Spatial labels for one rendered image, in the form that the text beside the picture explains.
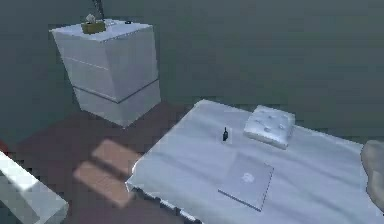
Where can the white chest of drawers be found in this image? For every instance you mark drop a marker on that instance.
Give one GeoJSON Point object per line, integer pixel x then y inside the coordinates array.
{"type": "Point", "coordinates": [110, 73]}

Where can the black remote control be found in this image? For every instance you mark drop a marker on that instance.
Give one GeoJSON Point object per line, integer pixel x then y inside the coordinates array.
{"type": "Point", "coordinates": [225, 134]}

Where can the white tufted pillow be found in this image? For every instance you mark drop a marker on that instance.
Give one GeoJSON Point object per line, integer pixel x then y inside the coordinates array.
{"type": "Point", "coordinates": [270, 126]}

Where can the silver closed laptop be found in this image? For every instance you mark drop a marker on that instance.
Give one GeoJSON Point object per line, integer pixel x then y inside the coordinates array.
{"type": "Point", "coordinates": [246, 181]}

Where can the small black object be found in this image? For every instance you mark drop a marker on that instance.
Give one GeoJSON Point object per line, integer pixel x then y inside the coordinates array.
{"type": "Point", "coordinates": [128, 22]}

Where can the white bed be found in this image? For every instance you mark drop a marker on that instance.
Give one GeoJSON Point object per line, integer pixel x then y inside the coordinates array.
{"type": "Point", "coordinates": [300, 180]}

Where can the yellow tissue box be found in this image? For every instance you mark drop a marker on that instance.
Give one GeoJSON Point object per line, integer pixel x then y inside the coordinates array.
{"type": "Point", "coordinates": [93, 26]}

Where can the dark lamp stem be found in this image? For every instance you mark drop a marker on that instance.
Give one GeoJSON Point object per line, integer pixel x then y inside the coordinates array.
{"type": "Point", "coordinates": [99, 8]}

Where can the white low cabinet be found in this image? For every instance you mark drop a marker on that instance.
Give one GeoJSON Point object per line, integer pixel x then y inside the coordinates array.
{"type": "Point", "coordinates": [26, 193]}

